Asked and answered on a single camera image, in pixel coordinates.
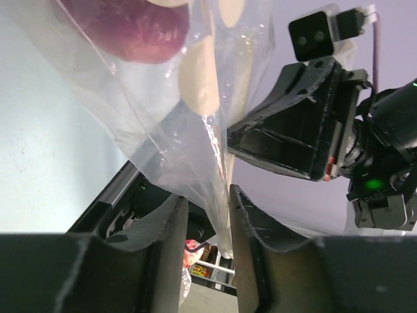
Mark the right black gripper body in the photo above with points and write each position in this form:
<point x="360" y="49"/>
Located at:
<point x="339" y="94"/>

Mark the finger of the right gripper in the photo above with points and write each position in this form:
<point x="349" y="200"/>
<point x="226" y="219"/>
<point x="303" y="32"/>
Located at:
<point x="295" y="81"/>
<point x="291" y="142"/>

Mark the polka dot zip bag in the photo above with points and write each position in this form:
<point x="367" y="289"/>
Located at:
<point x="169" y="119"/>

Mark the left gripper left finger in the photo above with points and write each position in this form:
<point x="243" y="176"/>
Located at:
<point x="145" y="262"/>

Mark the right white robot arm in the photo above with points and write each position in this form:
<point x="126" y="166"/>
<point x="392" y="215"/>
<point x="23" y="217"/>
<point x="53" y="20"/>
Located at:
<point x="381" y="163"/>

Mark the purple fake fruit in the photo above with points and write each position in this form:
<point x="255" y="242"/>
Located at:
<point x="134" y="31"/>

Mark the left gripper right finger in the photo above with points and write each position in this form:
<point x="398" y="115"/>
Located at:
<point x="276" y="268"/>

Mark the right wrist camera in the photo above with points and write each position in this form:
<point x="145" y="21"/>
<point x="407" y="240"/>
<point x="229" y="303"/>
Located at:
<point x="323" y="31"/>

